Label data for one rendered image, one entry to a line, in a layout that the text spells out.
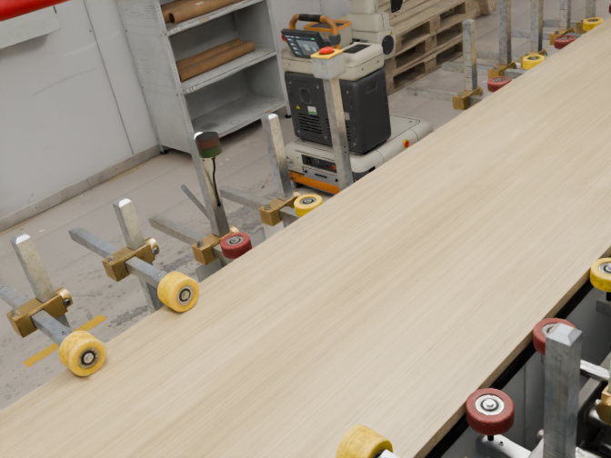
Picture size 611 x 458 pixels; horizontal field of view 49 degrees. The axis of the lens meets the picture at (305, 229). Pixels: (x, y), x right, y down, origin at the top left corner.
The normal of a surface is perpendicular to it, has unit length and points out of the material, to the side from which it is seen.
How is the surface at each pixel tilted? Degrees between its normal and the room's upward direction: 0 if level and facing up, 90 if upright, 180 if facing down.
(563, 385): 90
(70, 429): 0
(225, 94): 90
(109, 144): 90
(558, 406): 90
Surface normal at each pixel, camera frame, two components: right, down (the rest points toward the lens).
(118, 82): 0.70, 0.26
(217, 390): -0.16, -0.85
